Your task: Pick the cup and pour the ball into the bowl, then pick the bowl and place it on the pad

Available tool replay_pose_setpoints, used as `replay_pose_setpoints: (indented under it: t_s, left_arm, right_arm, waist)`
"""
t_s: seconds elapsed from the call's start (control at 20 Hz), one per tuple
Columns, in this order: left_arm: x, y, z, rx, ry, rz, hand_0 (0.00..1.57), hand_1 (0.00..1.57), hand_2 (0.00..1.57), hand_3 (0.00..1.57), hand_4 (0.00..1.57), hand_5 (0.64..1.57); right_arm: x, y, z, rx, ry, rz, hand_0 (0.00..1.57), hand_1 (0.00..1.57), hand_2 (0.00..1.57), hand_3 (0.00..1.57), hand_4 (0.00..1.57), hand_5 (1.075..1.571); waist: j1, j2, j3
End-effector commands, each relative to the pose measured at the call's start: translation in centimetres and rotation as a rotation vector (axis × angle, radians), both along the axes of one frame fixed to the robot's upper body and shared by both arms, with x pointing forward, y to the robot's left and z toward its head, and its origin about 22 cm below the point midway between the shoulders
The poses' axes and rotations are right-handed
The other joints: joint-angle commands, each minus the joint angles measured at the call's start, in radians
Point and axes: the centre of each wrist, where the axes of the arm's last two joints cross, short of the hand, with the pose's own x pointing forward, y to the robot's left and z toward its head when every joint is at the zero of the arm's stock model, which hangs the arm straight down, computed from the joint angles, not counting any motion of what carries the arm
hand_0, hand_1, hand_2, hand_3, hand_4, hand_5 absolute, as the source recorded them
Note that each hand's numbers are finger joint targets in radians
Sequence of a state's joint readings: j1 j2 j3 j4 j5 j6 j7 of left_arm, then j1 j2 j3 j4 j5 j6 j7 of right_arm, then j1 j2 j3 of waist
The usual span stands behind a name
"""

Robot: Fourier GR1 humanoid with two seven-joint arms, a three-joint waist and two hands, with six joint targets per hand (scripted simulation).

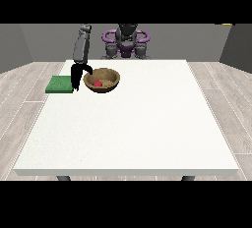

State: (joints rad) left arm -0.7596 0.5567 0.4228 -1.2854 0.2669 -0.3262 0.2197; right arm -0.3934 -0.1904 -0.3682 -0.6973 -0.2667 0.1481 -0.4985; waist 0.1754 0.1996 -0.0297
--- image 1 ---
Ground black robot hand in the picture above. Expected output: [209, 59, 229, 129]
[70, 61, 94, 92]

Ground green square pad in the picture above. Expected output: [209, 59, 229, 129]
[44, 75, 74, 94]

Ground brown wooden bowl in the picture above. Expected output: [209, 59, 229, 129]
[83, 67, 121, 94]

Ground grey robot trunk purple rings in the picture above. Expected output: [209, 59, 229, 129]
[99, 24, 153, 61]

